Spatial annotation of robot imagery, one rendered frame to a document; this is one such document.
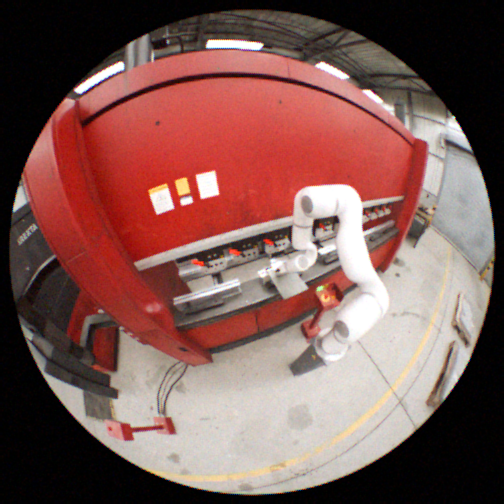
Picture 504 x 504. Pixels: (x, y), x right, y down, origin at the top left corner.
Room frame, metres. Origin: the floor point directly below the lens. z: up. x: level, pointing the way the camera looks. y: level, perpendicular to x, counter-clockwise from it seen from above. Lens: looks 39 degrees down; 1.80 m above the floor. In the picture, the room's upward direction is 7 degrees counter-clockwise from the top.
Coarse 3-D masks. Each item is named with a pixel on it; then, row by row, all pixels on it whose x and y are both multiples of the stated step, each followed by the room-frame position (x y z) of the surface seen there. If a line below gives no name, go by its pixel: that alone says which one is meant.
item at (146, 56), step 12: (144, 36) 0.66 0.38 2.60; (156, 36) 0.69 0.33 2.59; (168, 36) 0.74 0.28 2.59; (180, 36) 0.77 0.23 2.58; (132, 48) 0.63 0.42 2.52; (144, 48) 0.66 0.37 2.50; (156, 48) 0.77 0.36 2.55; (180, 48) 0.83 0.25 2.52; (132, 60) 0.64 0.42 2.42; (144, 60) 0.67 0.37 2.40
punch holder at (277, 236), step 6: (282, 228) 0.74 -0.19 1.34; (264, 234) 0.73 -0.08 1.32; (270, 234) 0.72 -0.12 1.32; (276, 234) 0.73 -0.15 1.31; (282, 234) 0.74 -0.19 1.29; (270, 240) 0.72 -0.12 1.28; (276, 240) 0.73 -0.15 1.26; (282, 240) 0.74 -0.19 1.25; (264, 246) 0.75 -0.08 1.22; (270, 246) 0.72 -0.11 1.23; (282, 246) 0.74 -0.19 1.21; (270, 252) 0.72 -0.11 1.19
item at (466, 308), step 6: (462, 300) -0.40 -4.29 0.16; (468, 300) -0.55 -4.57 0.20; (462, 306) -0.48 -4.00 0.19; (468, 306) -0.64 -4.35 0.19; (462, 312) -0.56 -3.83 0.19; (468, 312) -0.72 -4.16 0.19; (474, 312) -0.91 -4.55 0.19; (462, 318) -0.64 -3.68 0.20; (468, 318) -0.80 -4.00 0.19; (474, 318) -0.99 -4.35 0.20; (462, 324) -0.74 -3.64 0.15; (468, 324) -0.88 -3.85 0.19; (468, 330) -0.96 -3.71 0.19
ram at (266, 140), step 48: (144, 96) 0.59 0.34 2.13; (192, 96) 0.65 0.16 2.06; (240, 96) 0.70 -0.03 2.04; (288, 96) 0.76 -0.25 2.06; (96, 144) 0.52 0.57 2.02; (144, 144) 0.59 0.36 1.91; (192, 144) 0.64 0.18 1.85; (240, 144) 0.69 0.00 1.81; (288, 144) 0.76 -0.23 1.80; (336, 144) 0.85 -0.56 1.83; (384, 144) 1.05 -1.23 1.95; (144, 192) 0.57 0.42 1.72; (192, 192) 0.63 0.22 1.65; (240, 192) 0.68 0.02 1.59; (288, 192) 0.76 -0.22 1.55; (384, 192) 1.10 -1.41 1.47; (144, 240) 0.54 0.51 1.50; (192, 240) 0.61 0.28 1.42
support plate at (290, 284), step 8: (272, 272) 0.72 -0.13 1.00; (272, 280) 0.65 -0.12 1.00; (280, 280) 0.64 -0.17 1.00; (288, 280) 0.63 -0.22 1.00; (296, 280) 0.62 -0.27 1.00; (280, 288) 0.57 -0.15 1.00; (288, 288) 0.56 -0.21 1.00; (296, 288) 0.55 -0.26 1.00; (304, 288) 0.54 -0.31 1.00; (288, 296) 0.50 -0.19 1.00
